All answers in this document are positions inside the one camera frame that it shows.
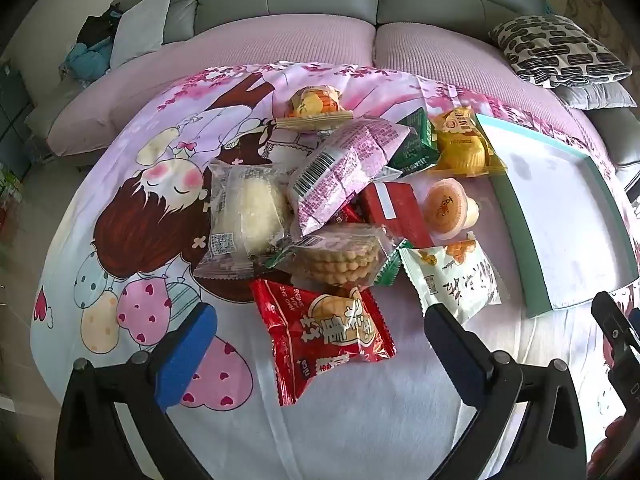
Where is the teal-edged white box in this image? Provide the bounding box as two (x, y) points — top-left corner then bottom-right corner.
(474, 112), (640, 320)

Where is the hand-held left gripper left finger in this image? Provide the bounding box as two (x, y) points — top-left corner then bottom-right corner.
(54, 301), (219, 480)

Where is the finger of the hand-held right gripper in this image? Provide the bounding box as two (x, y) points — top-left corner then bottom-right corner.
(591, 291), (640, 356)

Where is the white green snack packet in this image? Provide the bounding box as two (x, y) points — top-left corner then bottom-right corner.
(398, 232), (502, 326)

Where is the light grey pillow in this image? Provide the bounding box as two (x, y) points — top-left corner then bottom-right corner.
(109, 0), (176, 70)

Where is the person's right hand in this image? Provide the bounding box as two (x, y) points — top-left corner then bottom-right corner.
(590, 410), (640, 480)

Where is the clear white bun packet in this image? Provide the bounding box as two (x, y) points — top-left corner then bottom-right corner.
(194, 159), (296, 281)

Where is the printed cartoon blanket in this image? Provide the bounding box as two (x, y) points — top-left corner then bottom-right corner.
(30, 60), (640, 480)

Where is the red box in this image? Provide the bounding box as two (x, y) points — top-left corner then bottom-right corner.
(357, 182), (436, 251)

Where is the beige orange snack packet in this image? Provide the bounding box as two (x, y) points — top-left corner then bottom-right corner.
(276, 86), (353, 132)

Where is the yellow cake packet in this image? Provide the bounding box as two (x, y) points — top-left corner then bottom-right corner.
(430, 107), (507, 178)

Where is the teal cloth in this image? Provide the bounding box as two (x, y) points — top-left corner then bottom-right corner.
(65, 40), (113, 81)

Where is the green-edged cookie packet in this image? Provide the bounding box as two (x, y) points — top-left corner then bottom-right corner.
(265, 222), (413, 291)

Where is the beige patterned curtain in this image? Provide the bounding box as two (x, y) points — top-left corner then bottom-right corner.
(565, 0), (621, 56)

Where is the dark cabinet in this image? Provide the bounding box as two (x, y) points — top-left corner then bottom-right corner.
(0, 60), (36, 161)

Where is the pink ribbed sofa cover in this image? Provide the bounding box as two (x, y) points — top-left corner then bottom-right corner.
(47, 21), (632, 181)

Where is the pink snack packet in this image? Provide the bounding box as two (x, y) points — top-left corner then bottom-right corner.
(289, 117), (418, 241)

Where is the orange jelly cup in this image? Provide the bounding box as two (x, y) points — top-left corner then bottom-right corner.
(422, 178), (482, 241)

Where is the black white patterned pillow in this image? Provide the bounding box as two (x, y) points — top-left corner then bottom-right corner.
(489, 14), (632, 90)

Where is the small red snack packet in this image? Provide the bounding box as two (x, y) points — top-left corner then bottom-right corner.
(331, 204), (362, 225)

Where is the dark cloth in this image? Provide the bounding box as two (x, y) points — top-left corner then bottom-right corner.
(76, 5), (123, 46)

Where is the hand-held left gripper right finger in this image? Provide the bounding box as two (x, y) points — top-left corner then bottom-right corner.
(424, 304), (588, 480)

